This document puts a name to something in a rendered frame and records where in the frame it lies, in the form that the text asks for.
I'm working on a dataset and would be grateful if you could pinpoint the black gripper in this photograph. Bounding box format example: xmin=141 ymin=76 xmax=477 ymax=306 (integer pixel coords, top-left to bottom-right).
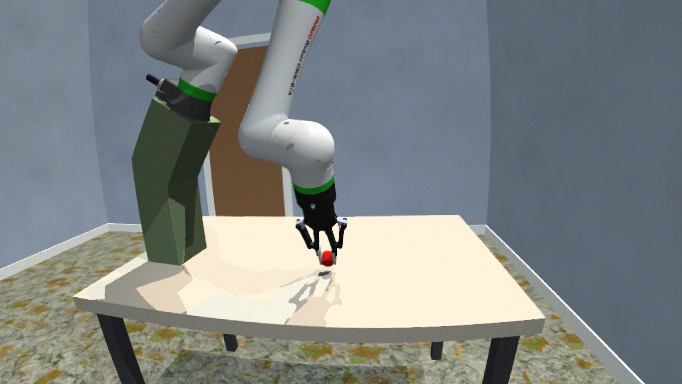
xmin=295 ymin=203 xmax=347 ymax=265

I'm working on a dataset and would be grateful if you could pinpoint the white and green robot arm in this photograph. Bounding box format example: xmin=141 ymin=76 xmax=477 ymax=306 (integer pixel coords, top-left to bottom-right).
xmin=139 ymin=0 xmax=336 ymax=212

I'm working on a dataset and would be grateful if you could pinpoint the red short cylinder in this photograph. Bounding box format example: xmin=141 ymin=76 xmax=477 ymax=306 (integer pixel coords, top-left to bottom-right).
xmin=322 ymin=251 xmax=333 ymax=267

